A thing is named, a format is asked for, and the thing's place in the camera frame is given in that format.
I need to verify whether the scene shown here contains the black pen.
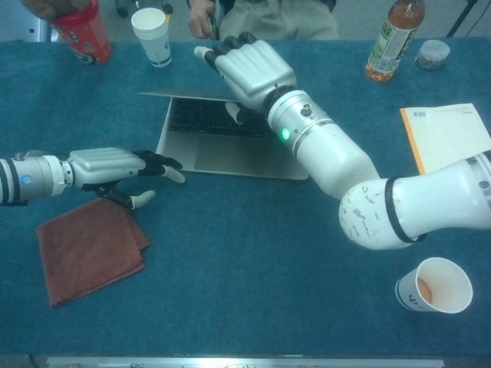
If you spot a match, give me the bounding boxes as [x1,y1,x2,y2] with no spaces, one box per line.
[208,13,221,41]

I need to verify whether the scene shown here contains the teal table mat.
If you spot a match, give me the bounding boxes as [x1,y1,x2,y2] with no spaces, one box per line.
[0,37,491,356]

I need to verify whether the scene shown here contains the black tripod leg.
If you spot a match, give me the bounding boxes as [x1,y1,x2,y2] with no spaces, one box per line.
[446,0,481,38]

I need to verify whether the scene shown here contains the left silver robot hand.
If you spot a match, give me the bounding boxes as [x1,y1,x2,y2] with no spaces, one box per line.
[61,147,187,210]

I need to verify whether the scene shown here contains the grey metal frame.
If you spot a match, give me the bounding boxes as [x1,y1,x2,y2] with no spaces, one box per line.
[28,18,59,43]

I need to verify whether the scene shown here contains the paper cup with orange drink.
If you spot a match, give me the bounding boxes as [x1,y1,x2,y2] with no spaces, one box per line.
[394,257,474,315]

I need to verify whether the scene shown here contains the rust brown folded cloth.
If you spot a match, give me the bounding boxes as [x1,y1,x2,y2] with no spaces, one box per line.
[35,197,151,309]

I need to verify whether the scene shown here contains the aluminium profile rail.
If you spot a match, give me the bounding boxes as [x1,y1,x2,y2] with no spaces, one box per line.
[45,355,445,368]

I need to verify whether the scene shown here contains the white notepad orange spine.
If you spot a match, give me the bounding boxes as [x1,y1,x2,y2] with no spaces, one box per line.
[399,102,491,176]

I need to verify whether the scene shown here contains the seated person in beige trousers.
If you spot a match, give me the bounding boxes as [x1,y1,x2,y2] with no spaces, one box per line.
[187,0,341,41]

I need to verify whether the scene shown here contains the person's bare hand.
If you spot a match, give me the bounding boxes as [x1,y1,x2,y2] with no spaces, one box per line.
[188,2,216,39]

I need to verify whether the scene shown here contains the brown rounded object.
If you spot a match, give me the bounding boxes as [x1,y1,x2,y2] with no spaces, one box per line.
[19,0,93,21]

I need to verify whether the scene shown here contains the red snack canister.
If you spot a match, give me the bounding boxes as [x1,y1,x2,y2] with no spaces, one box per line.
[49,0,114,66]

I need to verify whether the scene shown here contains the tea bottle with green label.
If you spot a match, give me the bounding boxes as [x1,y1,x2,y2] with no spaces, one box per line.
[364,0,426,83]

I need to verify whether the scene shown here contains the silver laptop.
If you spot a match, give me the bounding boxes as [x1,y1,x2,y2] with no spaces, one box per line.
[138,90,310,181]

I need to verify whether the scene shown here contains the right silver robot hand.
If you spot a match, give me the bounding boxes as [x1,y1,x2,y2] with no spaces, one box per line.
[193,31,298,124]

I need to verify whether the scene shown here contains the small clear jar dark seeds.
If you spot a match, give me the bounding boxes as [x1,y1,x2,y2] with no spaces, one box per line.
[414,39,451,71]

